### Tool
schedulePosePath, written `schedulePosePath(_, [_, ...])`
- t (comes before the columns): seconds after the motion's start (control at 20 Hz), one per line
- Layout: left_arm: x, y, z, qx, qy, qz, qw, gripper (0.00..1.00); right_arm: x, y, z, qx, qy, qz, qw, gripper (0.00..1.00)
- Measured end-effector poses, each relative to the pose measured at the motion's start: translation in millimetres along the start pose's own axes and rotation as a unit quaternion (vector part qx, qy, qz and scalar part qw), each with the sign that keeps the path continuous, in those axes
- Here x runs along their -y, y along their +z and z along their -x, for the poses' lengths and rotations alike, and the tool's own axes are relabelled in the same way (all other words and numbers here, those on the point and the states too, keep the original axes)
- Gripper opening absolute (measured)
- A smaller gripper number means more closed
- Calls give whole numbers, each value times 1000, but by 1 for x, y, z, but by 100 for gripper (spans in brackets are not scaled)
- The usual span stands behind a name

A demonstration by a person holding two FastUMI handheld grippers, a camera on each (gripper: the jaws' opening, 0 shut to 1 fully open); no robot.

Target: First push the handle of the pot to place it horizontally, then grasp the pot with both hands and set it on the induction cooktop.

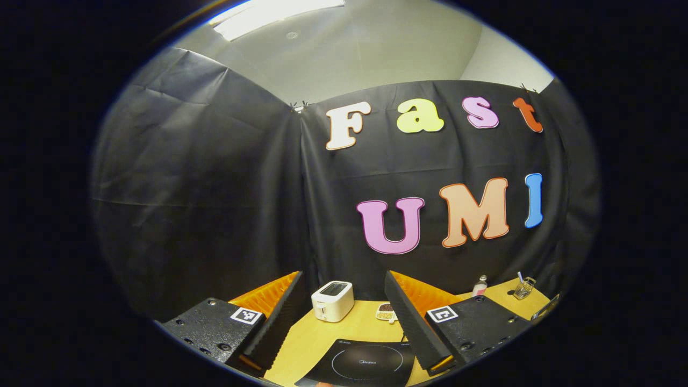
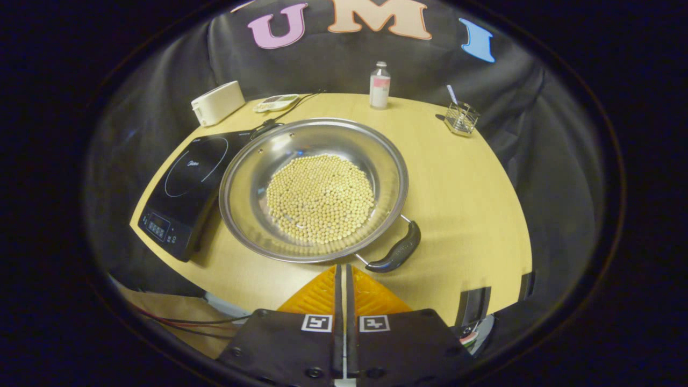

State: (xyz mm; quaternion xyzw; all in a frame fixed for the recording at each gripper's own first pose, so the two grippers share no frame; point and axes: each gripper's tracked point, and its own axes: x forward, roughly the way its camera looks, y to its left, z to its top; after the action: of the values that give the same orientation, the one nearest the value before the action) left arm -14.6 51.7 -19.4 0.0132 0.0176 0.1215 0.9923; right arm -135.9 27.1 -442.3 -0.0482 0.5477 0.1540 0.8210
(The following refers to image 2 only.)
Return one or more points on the black backdrop cloth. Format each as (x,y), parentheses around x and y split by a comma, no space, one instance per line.
(349,70)

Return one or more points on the clear bottle with pink label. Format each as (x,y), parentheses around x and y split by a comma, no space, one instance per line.
(379,88)

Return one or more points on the pile of soybeans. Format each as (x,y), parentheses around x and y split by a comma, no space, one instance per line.
(320,199)

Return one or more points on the brown board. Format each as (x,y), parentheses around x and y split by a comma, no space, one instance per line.
(161,314)

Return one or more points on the white divided dish of beans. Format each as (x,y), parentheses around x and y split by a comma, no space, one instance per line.
(277,102)

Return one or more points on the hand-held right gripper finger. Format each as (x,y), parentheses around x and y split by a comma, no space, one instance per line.
(338,301)
(350,301)

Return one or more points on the striped straw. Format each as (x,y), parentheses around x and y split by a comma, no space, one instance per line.
(452,94)

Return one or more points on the white toaster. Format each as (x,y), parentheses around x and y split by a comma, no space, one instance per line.
(217,103)

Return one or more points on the black induction cooktop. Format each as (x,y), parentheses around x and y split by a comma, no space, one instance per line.
(183,188)

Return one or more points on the stainless steel pot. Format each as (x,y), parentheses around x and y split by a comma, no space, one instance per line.
(322,140)

